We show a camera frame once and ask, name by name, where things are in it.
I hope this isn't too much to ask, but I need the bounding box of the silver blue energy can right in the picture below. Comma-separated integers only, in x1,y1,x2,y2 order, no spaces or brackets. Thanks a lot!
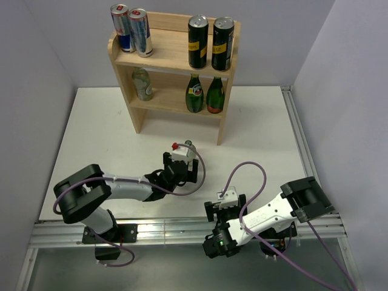
129,8,153,58

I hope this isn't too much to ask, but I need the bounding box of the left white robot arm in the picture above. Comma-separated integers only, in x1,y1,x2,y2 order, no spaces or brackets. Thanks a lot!
53,149,204,242

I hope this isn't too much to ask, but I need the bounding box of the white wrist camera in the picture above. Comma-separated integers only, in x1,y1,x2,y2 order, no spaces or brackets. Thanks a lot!
217,186,238,209
171,142,193,164

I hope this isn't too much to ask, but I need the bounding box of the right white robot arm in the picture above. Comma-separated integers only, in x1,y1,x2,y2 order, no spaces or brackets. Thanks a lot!
202,176,335,258

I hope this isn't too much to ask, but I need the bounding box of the dark green glass bottle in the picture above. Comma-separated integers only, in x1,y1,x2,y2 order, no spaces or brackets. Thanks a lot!
206,77,225,114

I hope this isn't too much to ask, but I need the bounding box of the wooden two-tier shelf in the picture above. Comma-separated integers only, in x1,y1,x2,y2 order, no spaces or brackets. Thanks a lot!
107,12,241,145

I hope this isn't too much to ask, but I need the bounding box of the aluminium front rail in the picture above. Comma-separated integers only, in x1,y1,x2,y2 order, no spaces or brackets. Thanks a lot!
28,214,347,249

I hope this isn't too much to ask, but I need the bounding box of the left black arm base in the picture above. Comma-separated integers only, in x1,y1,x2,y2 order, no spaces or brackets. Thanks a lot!
82,222,139,261

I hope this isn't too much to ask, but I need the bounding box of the clear soda bottle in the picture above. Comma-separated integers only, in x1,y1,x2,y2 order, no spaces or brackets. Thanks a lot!
132,67,153,101
184,139,196,162

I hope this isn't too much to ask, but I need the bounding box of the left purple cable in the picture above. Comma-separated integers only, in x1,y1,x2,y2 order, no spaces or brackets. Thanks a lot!
53,143,207,267

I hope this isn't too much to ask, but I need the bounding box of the black yellow can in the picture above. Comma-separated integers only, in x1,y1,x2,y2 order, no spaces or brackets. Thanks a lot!
212,17,235,71
188,15,209,69

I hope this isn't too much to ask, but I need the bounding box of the aluminium side rail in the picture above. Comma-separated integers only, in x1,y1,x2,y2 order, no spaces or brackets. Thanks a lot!
281,86,365,290

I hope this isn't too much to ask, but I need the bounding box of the blue silver energy can left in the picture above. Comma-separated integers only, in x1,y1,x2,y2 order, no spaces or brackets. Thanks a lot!
110,4,136,53

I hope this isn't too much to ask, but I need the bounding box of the purple cable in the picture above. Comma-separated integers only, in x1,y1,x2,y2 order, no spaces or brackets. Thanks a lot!
222,161,357,291
53,143,207,267

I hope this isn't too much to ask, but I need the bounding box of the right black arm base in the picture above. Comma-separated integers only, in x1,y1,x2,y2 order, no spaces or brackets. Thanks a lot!
259,222,297,261

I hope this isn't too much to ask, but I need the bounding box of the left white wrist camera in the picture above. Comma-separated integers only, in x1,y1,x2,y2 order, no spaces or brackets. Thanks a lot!
171,142,193,164

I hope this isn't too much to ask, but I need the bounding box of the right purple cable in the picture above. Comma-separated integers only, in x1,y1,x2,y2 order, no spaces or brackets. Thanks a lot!
222,161,357,291

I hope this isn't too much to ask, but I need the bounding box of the green bottle with label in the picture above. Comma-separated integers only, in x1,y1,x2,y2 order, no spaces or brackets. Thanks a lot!
186,74,204,113

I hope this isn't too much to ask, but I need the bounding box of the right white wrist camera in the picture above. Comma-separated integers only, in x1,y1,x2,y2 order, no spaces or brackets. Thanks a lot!
217,186,238,209

